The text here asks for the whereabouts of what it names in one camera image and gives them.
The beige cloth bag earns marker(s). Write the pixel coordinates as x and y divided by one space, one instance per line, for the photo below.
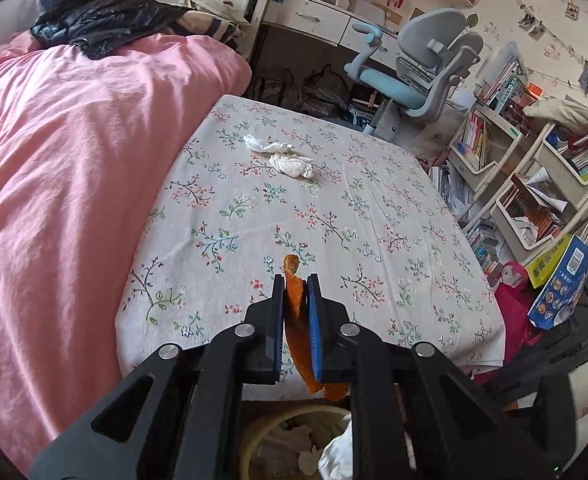
558 110

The yellow printed box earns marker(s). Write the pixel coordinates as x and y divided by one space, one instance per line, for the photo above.
548 262

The pile of papers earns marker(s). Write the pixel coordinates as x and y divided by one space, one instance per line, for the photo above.
453 190

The stack of books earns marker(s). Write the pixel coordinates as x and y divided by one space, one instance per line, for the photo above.
483 247

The white desk with drawers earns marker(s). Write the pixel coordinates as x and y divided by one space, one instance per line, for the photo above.
314 17

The floral white tablecloth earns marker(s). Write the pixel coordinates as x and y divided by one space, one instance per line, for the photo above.
353 220

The blue grey office chair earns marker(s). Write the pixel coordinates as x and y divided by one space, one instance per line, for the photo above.
398 82

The black puffer jacket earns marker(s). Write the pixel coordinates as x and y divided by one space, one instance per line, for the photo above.
109 20

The striped beige pillow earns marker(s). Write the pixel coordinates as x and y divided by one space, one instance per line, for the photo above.
214 27

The cream book cart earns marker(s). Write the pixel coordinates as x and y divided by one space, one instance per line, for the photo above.
473 167
558 165

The yellow plastic bin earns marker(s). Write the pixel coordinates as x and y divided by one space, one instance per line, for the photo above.
254 440

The blue printed paper bag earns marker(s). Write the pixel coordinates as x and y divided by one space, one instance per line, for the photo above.
563 285

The black plastic bag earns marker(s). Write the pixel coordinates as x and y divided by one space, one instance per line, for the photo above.
326 90

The orange peel piece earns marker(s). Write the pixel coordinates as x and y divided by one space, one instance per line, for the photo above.
296 300

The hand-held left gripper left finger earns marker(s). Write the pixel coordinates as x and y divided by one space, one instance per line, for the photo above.
277 330

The pink shopping bag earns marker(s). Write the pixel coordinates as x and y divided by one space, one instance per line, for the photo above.
516 320

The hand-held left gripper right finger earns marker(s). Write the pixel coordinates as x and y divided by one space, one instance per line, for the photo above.
315 330

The black plastic stool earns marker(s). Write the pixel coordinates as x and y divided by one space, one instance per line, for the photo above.
563 345

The white plastic bag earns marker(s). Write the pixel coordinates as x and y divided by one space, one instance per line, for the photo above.
206 0

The pink blanket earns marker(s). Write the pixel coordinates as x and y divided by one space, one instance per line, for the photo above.
74 185

